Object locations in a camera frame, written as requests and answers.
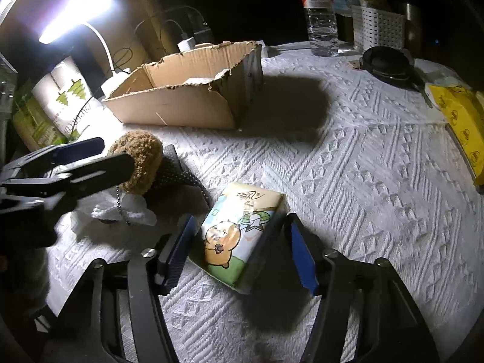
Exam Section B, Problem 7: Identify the capybara tissue pack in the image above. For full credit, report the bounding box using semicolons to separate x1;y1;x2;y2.
189;183;289;294

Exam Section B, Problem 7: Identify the white knitted cloth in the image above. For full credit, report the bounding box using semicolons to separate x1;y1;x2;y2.
77;188;157;226

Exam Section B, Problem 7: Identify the brown plush toy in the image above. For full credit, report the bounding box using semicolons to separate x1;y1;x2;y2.
107;129;163;195

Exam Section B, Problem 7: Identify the green cardboard box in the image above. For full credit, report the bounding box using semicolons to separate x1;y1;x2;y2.
11;80;67;152

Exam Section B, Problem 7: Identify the white textured tablecloth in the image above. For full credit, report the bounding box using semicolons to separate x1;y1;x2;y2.
47;47;483;362

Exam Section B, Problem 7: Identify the open cardboard box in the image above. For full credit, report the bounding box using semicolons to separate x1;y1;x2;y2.
104;41;263;129

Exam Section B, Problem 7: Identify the white LED desk lamp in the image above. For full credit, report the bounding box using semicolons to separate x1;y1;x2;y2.
38;0;129;98

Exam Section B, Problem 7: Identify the white charger plug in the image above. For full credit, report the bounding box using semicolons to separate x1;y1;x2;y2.
177;37;196;53

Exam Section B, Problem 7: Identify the black charger adapter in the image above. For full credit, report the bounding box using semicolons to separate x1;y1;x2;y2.
186;10;214;44

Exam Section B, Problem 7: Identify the black round bowl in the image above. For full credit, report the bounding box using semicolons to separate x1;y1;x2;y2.
361;46;414;87

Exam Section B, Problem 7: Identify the yellow plastic package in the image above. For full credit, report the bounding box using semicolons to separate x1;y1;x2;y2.
425;83;483;186

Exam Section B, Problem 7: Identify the white perforated basket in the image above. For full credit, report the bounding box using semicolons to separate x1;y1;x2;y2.
351;6;405;53

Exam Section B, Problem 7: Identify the clear water bottle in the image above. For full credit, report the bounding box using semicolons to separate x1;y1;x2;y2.
302;0;339;57

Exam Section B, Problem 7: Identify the black charger cable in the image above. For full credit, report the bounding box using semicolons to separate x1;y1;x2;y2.
67;5;211;137

